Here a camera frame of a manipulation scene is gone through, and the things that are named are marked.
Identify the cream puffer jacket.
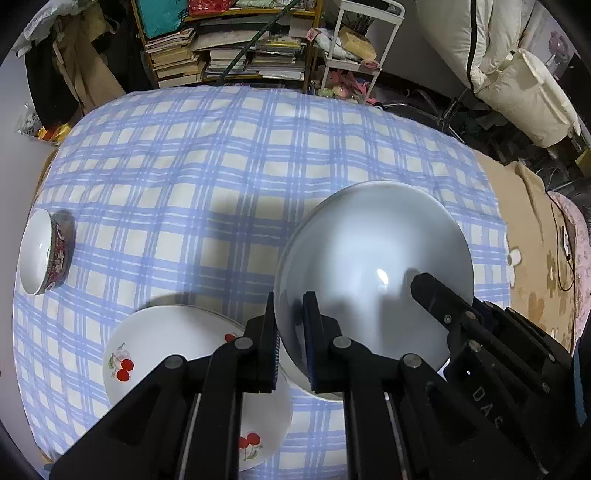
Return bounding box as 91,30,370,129
413,0,583,148

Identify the teal box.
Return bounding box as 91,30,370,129
139,0,190,40

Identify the tan cardboard box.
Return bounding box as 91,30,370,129
338,25,377,63

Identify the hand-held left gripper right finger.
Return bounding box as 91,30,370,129
303,292,546,480

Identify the stack of books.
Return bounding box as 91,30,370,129
143,25,315,88

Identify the black cable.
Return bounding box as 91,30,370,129
547,194,575,292

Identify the large white cherry plate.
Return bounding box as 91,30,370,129
102,305,293,472

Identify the green pole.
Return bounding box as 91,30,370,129
217,0,301,86

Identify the black clothing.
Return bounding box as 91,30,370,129
25,41,93,134

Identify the white puffer jacket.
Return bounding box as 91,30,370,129
11,0,112,51

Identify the pink plush toy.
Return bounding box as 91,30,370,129
323,69,379,104

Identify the blue plaid cloth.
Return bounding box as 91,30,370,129
11,85,513,472

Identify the small pink floral bowl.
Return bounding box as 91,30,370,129
18,208,75,296

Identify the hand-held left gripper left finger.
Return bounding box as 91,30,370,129
50,292,280,480

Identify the red printed bag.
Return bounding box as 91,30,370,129
187,0,241,17

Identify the white metal rack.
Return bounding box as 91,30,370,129
318,0,407,104

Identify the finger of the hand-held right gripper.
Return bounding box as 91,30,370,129
410,272,572,393

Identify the pink floral cushion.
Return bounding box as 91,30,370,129
547,189,591,301

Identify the brown cloth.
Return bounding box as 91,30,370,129
51,9,125,116

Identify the yellow bag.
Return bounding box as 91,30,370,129
37,124,72,146

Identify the white plastic bag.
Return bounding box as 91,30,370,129
314,28,352,61

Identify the beige flower blanket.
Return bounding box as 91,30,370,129
475,152,583,352

